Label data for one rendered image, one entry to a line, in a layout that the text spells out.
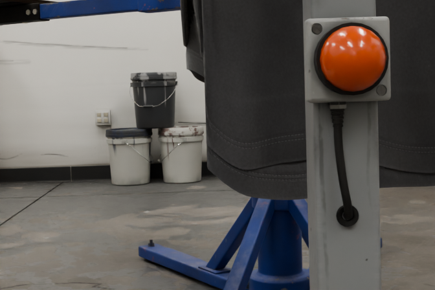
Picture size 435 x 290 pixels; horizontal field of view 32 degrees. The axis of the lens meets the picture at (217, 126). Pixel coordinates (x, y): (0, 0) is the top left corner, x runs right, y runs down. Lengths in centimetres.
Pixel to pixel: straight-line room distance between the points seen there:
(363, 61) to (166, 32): 499
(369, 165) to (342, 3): 10
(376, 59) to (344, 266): 13
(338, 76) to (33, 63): 511
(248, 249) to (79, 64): 365
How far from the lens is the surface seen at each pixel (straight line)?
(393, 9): 78
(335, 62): 43
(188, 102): 538
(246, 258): 194
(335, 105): 45
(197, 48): 82
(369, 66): 43
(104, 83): 542
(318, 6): 47
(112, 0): 237
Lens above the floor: 64
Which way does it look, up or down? 3 degrees down
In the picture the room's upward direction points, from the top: 2 degrees counter-clockwise
